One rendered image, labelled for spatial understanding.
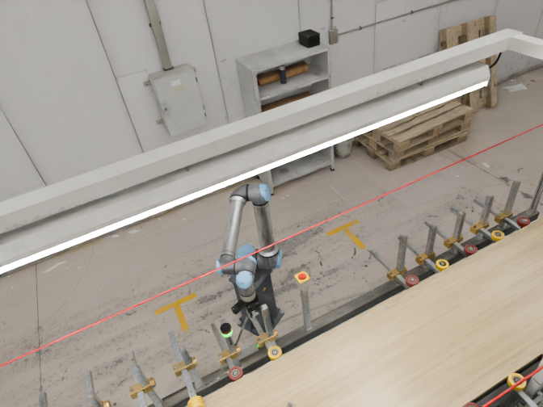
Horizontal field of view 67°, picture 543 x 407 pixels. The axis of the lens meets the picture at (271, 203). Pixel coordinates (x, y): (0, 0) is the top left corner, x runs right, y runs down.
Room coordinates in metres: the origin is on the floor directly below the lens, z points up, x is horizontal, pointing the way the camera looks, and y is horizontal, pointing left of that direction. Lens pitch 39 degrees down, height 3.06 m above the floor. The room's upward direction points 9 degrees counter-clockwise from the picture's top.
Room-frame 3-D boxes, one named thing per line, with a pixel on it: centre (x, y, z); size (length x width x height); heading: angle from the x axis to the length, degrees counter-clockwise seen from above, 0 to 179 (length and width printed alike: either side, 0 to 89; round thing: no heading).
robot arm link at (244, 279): (1.52, 0.22, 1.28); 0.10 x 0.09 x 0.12; 168
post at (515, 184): (2.17, -1.74, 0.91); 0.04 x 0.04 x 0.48; 21
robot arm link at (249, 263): (1.63, 0.20, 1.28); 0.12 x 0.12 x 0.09; 78
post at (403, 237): (1.81, -0.80, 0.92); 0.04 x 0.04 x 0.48; 21
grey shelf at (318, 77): (4.25, -0.35, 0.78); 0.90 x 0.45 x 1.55; 111
